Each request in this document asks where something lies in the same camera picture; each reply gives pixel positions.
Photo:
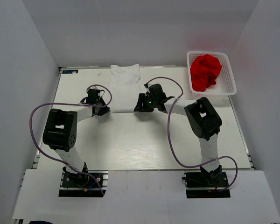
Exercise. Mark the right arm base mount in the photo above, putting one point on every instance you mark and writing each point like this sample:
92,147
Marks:
198,188

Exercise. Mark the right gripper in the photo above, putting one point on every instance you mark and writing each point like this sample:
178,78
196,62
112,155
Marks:
142,99

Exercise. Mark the red t shirt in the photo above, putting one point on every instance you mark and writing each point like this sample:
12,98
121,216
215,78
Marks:
204,72

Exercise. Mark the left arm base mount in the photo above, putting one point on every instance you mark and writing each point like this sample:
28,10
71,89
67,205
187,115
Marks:
75,185

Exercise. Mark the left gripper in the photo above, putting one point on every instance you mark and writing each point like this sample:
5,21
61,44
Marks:
106,109

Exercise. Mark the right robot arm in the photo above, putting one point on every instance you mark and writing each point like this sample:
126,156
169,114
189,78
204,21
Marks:
203,119

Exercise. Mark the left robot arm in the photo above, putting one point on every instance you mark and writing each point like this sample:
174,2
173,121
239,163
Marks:
60,132

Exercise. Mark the white t shirt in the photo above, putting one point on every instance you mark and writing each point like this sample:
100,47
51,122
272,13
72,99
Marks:
125,87

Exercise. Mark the white plastic basket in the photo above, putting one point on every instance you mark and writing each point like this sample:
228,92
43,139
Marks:
225,85

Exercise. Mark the blue label sticker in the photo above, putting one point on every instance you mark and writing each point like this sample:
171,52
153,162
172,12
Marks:
70,71

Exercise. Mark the dark blue object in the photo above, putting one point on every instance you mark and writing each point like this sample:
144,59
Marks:
39,222

